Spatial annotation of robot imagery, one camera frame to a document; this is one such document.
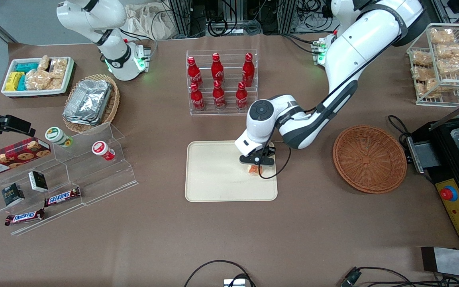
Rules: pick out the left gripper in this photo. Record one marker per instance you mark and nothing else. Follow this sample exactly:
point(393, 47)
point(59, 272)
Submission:
point(269, 152)

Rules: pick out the yellow snack packet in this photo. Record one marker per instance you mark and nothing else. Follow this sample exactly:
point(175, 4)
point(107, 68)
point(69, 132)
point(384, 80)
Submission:
point(14, 81)

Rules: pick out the clear bag of crackers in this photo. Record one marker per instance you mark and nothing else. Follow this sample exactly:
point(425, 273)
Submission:
point(38, 79)
point(59, 67)
point(44, 63)

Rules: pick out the bagged fried snack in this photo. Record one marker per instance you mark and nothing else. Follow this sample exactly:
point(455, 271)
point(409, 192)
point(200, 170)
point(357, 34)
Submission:
point(432, 87)
point(442, 36)
point(452, 51)
point(454, 66)
point(422, 58)
point(422, 73)

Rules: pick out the clear acrylic stepped stand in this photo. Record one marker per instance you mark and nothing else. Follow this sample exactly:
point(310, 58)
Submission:
point(94, 179)

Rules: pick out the Snickers chocolate bar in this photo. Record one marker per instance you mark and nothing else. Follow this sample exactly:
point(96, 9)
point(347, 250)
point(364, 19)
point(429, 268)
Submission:
point(62, 197)
point(24, 217)

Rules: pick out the teal snack packet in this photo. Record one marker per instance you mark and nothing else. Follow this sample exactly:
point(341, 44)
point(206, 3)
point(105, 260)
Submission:
point(21, 83)
point(27, 67)

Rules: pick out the aluminium frame post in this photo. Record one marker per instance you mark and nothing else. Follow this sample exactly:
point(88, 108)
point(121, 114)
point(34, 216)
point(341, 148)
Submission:
point(288, 16)
point(179, 16)

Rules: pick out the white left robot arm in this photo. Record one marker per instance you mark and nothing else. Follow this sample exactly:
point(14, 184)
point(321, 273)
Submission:
point(357, 44)

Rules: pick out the oval light wicker basket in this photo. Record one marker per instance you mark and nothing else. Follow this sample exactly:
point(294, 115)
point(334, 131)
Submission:
point(114, 103)

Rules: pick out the grey metal lever bar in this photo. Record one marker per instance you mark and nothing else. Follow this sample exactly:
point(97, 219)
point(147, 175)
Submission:
point(456, 111)

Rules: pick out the beige cloth bag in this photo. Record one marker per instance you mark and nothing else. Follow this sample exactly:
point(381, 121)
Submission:
point(150, 20)

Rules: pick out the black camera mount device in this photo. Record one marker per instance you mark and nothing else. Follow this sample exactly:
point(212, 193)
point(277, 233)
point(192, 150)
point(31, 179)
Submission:
point(10, 123)

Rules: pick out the triangle sandwich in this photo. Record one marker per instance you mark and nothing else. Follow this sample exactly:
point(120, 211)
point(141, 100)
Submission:
point(254, 170)

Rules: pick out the red emergency stop button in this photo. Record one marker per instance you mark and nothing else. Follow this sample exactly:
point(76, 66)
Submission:
point(448, 193)

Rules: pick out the black sealing machine yellow panel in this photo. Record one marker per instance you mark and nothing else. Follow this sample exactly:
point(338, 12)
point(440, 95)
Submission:
point(452, 171)

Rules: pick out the white rectangular snack bin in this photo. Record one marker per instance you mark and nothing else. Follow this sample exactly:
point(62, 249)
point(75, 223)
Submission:
point(6, 92)

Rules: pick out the round brown wicker basket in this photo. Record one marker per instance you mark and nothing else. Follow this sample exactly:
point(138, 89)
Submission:
point(369, 159)

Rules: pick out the green lid yogurt cup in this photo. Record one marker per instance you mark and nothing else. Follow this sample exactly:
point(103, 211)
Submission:
point(57, 136)

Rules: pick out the dark grey metal plate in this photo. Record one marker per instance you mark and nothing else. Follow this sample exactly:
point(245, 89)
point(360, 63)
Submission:
point(456, 263)

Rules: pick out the red lid yogurt cup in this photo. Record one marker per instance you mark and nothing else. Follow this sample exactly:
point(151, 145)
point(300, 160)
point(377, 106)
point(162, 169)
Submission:
point(102, 150)

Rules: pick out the clear acrylic bottle rack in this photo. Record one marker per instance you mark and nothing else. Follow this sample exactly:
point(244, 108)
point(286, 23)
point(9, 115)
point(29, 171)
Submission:
point(223, 111)

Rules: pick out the small silver device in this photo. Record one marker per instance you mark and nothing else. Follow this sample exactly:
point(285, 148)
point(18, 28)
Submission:
point(234, 283)

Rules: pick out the small black box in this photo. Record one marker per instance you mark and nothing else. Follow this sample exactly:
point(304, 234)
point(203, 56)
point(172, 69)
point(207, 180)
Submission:
point(13, 194)
point(38, 181)

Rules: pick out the red tartan cookie box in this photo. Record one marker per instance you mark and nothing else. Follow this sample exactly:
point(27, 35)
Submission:
point(12, 157)

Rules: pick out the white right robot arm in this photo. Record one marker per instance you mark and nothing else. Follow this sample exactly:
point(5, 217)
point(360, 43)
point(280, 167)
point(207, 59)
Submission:
point(114, 56)

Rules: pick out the cream plastic tray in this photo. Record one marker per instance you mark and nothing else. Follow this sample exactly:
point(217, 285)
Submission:
point(217, 175)

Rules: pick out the stack of foil trays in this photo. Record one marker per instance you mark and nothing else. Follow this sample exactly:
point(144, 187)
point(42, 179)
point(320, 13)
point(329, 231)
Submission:
point(88, 101)

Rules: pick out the red cola bottle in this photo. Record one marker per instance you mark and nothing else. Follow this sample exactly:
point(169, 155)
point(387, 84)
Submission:
point(248, 68)
point(218, 96)
point(197, 99)
point(194, 71)
point(241, 97)
point(217, 67)

